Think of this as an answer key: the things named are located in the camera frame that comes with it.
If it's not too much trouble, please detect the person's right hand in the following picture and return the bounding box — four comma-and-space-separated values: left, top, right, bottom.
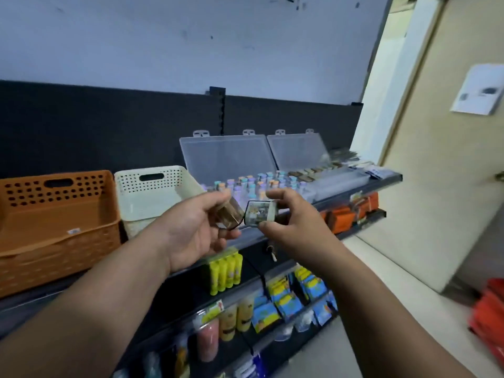
258, 187, 344, 269

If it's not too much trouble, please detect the person's left hand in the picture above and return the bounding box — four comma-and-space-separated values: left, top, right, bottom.
155, 190, 242, 275

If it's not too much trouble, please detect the small brown eraser case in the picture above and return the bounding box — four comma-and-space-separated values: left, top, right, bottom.
214, 196, 246, 232

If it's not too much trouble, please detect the small green eraser case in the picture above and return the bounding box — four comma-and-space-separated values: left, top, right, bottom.
244, 199, 279, 227

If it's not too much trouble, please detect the white perforated plastic basket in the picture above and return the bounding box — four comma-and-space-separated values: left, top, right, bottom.
114, 165, 205, 239

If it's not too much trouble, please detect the row of small tubes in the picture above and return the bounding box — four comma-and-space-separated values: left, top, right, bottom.
201, 171, 309, 202

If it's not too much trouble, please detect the orange plastic basket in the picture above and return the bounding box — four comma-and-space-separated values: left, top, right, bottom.
0, 170, 122, 299

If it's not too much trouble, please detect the person's right forearm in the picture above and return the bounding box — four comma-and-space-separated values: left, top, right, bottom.
314, 247, 477, 378

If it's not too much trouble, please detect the person's left forearm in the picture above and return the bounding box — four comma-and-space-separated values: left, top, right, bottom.
0, 228, 174, 378

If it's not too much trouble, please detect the orange packet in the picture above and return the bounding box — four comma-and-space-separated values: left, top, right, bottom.
356, 192, 380, 221
327, 206, 357, 235

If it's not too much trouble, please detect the bundle of yellow packets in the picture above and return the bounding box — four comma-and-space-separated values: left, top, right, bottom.
208, 251, 244, 297

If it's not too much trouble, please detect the yellow green shelf label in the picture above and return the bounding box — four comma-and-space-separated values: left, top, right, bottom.
201, 299, 225, 326

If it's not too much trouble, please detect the heap of yellow blue packets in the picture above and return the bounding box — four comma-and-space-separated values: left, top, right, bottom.
329, 147, 395, 181

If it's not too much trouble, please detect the yellow bottle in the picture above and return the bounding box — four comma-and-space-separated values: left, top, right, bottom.
218, 304, 238, 342
236, 297, 255, 332

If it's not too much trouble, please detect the pink bottle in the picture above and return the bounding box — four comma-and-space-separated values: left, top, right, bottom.
196, 318, 220, 363

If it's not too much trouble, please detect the narrow black shelf back panel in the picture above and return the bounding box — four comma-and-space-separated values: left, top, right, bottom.
224, 95, 364, 154

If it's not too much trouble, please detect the black slotted shelf upright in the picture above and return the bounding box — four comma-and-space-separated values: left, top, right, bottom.
208, 86, 226, 137

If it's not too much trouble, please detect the wide black shelf back panel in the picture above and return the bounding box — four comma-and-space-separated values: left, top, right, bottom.
0, 80, 221, 180

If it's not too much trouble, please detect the tan door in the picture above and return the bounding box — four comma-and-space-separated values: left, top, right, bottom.
356, 0, 504, 294

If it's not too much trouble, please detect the red bag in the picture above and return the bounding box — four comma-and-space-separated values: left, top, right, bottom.
468, 278, 504, 369

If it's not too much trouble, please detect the white printed paper sheet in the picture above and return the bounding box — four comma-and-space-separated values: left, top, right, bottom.
450, 63, 504, 116

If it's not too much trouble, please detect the white door frame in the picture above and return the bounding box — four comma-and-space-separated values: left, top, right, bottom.
350, 0, 446, 166

